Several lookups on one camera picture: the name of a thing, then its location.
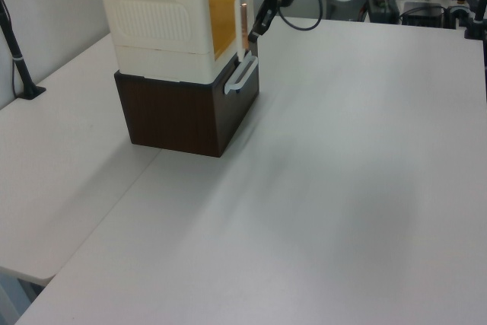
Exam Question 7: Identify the cream plastic cabinet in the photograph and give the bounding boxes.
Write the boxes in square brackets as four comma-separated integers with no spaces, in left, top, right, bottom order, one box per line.
[95,0,253,84]

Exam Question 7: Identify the dark brown wooden box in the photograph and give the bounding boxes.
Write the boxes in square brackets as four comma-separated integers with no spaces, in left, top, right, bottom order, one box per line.
[113,53,261,159]

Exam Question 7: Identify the black equipment with green parts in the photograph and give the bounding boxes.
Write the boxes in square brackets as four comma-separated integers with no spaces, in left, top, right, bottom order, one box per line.
[364,0,400,24]

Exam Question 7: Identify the black electronics box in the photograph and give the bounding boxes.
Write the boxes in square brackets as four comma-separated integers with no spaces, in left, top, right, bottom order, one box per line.
[398,2,447,27]

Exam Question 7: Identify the black clamp stand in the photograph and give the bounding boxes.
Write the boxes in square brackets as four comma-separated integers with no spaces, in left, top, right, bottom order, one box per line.
[463,0,487,40]

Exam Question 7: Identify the copper door handle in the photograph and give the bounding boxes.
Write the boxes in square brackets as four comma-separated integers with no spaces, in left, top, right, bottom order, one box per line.
[240,2,249,53]

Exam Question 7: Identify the white box handle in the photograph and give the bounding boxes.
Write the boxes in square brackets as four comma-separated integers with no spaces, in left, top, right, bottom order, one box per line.
[223,54,259,96]

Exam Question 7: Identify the black camera stand pole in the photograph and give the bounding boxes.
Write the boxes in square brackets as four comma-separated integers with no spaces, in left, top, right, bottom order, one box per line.
[0,0,47,101]

